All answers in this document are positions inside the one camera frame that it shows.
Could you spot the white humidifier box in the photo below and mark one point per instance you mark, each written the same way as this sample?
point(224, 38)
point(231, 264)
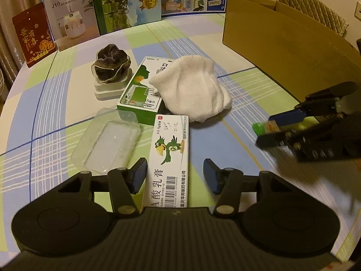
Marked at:
point(70, 14)

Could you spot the small white box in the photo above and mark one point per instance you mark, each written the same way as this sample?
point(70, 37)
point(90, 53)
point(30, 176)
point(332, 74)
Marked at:
point(108, 90)

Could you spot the small green packet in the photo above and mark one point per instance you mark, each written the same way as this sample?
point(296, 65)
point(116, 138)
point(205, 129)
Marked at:
point(261, 128)

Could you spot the quilted chair cover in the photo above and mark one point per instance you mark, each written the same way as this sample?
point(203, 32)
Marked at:
point(310, 5)

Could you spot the checked tablecloth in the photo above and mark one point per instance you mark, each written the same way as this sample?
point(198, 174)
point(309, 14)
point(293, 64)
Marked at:
point(253, 90)

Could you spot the clear plastic tray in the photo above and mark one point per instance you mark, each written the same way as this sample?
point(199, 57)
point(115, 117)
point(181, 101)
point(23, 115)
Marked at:
point(107, 141)

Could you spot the cardboard box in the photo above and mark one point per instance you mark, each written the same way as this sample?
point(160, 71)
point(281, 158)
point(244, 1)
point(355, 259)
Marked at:
point(268, 39)

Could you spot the green milk carton box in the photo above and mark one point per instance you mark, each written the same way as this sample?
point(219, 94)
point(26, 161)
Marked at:
point(127, 2)

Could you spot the dark hair scrunchie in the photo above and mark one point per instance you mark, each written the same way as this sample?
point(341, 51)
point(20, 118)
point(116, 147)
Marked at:
point(111, 62)

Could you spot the white knitted cloth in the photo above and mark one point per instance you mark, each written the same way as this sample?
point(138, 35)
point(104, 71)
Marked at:
point(191, 87)

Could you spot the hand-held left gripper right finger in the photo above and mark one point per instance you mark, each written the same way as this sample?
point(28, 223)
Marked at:
point(210, 172)

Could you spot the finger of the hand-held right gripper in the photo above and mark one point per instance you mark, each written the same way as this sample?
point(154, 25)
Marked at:
point(287, 118)
point(272, 140)

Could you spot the dark red gift box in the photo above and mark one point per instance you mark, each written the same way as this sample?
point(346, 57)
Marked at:
point(33, 34)

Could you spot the white parrot ointment box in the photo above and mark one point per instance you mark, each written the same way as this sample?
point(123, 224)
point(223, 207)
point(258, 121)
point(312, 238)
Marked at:
point(169, 152)

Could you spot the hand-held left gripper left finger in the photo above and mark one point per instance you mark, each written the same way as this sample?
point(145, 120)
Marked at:
point(139, 172)

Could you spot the green white medicine box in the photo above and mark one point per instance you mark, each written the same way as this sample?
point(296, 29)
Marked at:
point(141, 90)

